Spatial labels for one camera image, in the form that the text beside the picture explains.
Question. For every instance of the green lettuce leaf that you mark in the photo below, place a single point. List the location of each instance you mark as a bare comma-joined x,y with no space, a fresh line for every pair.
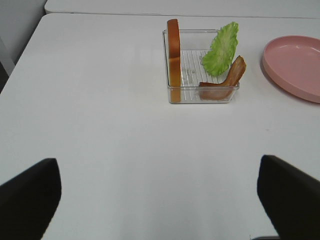
222,50

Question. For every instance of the toast bread slice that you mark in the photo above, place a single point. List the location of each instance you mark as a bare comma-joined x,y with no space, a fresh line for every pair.
174,57

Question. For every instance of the clear plastic left tray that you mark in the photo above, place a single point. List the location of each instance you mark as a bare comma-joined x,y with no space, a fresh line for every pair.
194,45

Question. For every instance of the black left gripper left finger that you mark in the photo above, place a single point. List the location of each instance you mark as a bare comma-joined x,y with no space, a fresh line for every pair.
29,201

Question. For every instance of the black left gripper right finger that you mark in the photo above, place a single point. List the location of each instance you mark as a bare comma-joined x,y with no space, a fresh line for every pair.
290,198

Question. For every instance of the pink round plate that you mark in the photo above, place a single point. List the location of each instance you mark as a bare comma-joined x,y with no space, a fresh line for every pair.
293,63

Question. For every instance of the brown bacon strip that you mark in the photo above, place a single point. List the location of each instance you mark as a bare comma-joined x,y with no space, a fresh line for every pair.
225,85

